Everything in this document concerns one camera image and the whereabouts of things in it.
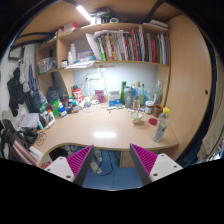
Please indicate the blue bottle with tan cap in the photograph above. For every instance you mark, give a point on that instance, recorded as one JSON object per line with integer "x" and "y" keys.
{"x": 136, "y": 95}

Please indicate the black pouch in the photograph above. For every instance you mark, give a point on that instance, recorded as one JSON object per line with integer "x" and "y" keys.
{"x": 52, "y": 94}

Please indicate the black and pink backpack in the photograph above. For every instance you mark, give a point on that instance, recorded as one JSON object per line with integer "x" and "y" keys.
{"x": 16, "y": 143}

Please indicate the grey hanging garment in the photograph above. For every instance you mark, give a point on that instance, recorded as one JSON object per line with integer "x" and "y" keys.
{"x": 26, "y": 70}

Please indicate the green glass bottle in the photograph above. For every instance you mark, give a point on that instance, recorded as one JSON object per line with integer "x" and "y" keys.
{"x": 142, "y": 96}

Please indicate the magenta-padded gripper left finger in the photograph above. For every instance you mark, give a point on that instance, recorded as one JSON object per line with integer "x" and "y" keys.
{"x": 78, "y": 159}

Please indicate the pink cup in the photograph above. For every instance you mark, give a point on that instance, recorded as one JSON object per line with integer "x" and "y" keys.
{"x": 99, "y": 96}

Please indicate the red and white container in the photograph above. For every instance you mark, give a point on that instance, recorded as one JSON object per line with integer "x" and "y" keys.
{"x": 77, "y": 95}

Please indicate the white wall power strip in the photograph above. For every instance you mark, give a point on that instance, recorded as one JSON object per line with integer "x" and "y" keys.
{"x": 94, "y": 77}

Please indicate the white bottle with blue label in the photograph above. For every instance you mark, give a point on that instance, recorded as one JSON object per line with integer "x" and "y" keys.
{"x": 62, "y": 111}

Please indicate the wooden shelf unit with books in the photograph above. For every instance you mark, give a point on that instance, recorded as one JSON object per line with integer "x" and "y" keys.
{"x": 133, "y": 46}

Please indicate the green box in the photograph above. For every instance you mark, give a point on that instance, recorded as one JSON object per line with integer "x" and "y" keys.
{"x": 55, "y": 108}

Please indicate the pale blue flat device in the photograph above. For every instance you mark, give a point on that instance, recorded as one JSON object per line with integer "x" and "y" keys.
{"x": 115, "y": 107}

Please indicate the grey shaker bottle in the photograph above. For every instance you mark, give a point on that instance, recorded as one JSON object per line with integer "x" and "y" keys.
{"x": 128, "y": 98}

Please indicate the black hanging garment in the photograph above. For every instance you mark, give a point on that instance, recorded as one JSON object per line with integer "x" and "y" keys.
{"x": 15, "y": 93}

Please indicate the white picture frame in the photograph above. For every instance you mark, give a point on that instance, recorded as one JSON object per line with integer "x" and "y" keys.
{"x": 47, "y": 120}

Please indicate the dark green tall bottle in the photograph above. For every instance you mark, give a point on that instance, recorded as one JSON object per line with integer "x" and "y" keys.
{"x": 123, "y": 91}

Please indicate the clear bottle with yellow cap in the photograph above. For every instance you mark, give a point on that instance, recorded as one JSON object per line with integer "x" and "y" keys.
{"x": 161, "y": 128}

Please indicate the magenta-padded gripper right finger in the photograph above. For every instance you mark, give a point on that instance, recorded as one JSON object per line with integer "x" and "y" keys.
{"x": 146, "y": 159}

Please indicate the ceiling tube light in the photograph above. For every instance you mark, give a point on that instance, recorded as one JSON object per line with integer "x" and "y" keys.
{"x": 83, "y": 12}

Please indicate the blue and white carton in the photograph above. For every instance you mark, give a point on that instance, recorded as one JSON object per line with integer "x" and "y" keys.
{"x": 114, "y": 99}

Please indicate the metal spoon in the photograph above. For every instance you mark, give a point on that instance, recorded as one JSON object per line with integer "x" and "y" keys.
{"x": 137, "y": 110}

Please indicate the jar with white lid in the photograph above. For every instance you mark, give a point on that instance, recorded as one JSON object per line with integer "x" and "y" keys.
{"x": 149, "y": 107}

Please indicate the clear glass liquor bottle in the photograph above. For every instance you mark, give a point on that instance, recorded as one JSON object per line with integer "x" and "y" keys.
{"x": 158, "y": 95}

